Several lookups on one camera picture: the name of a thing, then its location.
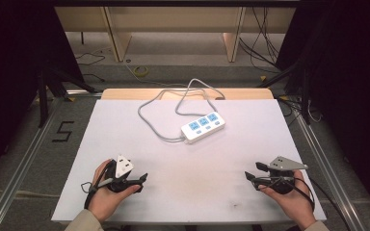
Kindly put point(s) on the yellow tape roll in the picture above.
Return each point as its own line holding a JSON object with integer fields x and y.
{"x": 140, "y": 71}

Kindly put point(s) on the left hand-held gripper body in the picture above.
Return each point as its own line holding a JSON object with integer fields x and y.
{"x": 122, "y": 166}

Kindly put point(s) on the light wooden table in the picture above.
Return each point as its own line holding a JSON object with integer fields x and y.
{"x": 237, "y": 93}

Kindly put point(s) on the black curtain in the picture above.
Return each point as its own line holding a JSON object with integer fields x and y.
{"x": 350, "y": 80}
{"x": 13, "y": 64}

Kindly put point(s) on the person's right hand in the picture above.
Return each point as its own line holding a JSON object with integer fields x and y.
{"x": 294, "y": 202}

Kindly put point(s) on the beige wooden desk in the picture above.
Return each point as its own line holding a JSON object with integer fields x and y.
{"x": 176, "y": 19}

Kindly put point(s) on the metal floor rail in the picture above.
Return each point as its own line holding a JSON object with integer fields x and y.
{"x": 19, "y": 166}
{"x": 330, "y": 176}

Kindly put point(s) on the white table board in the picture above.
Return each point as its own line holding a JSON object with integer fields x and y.
{"x": 179, "y": 179}

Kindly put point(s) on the black metal stand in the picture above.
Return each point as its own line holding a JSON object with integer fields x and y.
{"x": 303, "y": 93}
{"x": 58, "y": 83}

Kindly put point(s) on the white power strip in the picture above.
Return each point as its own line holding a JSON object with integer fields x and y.
{"x": 203, "y": 126}

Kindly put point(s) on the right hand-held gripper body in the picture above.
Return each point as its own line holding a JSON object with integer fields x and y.
{"x": 284, "y": 164}

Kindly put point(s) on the person's left hand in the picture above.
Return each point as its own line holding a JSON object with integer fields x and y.
{"x": 104, "y": 200}

